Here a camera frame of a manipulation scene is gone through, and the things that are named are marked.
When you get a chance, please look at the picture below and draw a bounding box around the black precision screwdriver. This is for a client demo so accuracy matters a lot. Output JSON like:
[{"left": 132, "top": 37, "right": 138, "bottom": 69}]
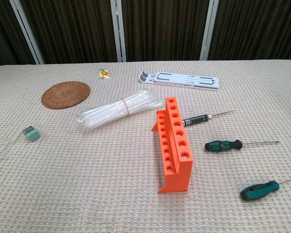
[{"left": 182, "top": 110, "right": 236, "bottom": 127}]

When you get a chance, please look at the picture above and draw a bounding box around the dark green black screwdriver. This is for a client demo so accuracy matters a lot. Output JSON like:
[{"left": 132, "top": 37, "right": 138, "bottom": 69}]
[{"left": 204, "top": 139, "right": 280, "bottom": 152}]

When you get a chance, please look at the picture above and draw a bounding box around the teal black screwdriver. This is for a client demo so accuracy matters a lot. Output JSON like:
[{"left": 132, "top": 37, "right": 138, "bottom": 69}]
[{"left": 240, "top": 176, "right": 291, "bottom": 202}]

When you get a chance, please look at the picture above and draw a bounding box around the orange screwdriver rack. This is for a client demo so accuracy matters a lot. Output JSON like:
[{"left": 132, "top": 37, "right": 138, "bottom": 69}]
[{"left": 151, "top": 97, "right": 194, "bottom": 194}]

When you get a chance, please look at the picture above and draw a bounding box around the yellow rubber band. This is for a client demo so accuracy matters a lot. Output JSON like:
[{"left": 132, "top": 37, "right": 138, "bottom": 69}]
[{"left": 121, "top": 98, "right": 131, "bottom": 117}]

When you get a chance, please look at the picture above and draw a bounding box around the clear plastic tube bundle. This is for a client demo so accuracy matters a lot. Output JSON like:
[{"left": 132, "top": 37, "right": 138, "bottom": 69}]
[{"left": 76, "top": 88, "right": 168, "bottom": 133}]

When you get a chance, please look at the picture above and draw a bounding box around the white folding laptop stand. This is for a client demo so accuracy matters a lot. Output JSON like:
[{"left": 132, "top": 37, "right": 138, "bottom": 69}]
[{"left": 138, "top": 70, "right": 220, "bottom": 91}]

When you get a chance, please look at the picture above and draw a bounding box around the small yellow candy packet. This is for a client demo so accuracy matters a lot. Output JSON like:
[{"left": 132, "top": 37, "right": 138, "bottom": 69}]
[{"left": 98, "top": 68, "right": 111, "bottom": 80}]

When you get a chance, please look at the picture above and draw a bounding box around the round woven rattan coaster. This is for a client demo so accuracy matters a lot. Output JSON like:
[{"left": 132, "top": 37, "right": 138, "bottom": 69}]
[{"left": 41, "top": 81, "right": 91, "bottom": 110}]

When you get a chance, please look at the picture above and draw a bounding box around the beige waffle tablecloth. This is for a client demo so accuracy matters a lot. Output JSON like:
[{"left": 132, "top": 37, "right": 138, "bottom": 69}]
[{"left": 0, "top": 59, "right": 291, "bottom": 233}]

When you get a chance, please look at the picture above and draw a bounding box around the small green box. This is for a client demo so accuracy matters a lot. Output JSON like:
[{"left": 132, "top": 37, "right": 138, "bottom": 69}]
[{"left": 22, "top": 126, "right": 41, "bottom": 143}]

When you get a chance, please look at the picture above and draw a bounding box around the grey partition frame post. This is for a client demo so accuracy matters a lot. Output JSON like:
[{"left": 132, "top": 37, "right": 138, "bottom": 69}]
[
  {"left": 9, "top": 0, "right": 45, "bottom": 65},
  {"left": 111, "top": 0, "right": 127, "bottom": 63},
  {"left": 199, "top": 0, "right": 219, "bottom": 61}
]

